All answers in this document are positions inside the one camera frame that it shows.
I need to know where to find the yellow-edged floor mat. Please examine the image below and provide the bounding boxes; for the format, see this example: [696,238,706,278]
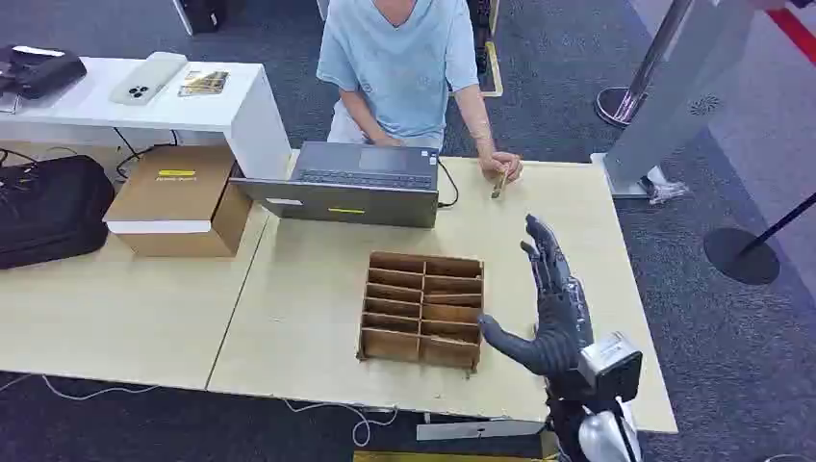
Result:
[448,0,505,99]

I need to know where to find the black stanchion post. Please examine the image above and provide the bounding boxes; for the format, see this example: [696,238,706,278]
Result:
[703,191,816,286]

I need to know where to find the black equipment base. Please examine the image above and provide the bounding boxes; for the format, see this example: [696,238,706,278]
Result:
[171,0,228,37]

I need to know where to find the wooden compartment card box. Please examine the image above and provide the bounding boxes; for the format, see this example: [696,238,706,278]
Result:
[356,250,486,373]

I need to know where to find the gold card pack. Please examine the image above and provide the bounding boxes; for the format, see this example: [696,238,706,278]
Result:
[177,69,230,98]

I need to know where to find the person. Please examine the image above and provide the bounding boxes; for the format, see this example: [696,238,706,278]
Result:
[316,0,480,151]

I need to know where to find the white side table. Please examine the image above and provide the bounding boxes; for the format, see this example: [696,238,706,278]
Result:
[0,56,293,182]

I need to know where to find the grey laptop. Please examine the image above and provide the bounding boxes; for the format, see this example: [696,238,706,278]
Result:
[230,141,441,229]

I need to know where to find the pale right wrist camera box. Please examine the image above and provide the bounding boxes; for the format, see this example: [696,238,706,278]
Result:
[576,331,644,404]

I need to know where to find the black case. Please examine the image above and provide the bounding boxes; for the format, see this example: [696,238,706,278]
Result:
[0,44,89,101]

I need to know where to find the grey kiosk stand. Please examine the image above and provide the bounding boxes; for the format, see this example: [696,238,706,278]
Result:
[590,0,756,200]

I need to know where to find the brown cardboard box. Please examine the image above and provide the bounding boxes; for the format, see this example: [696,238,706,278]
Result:
[102,144,254,259]

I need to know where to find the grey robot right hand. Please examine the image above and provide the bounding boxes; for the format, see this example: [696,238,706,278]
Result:
[477,214,596,378]

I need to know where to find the black laptop cable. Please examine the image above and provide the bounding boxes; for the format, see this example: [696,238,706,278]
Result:
[436,159,460,210]

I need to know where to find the clear plastic bag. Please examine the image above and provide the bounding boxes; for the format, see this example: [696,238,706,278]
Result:
[640,167,691,206]

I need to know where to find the black cables under side table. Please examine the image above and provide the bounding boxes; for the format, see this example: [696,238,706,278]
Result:
[113,127,180,183]

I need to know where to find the white power strip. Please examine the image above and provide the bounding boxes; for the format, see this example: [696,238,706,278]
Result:
[416,419,547,443]

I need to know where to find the black bag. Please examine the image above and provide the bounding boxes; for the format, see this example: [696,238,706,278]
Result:
[0,154,116,271]

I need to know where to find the red barrier belt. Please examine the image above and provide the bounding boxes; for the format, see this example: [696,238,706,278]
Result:
[764,7,816,66]

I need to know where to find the chrome stanchion post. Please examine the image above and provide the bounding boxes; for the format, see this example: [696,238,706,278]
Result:
[594,0,696,129]

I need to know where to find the white floor cable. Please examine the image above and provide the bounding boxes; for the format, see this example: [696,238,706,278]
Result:
[280,398,399,449]
[0,372,161,403]

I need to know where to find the person's left hand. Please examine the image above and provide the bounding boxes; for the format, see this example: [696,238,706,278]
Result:
[479,150,524,185]

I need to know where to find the pale smartphone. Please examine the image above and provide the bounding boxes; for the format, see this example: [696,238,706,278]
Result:
[108,51,190,107]

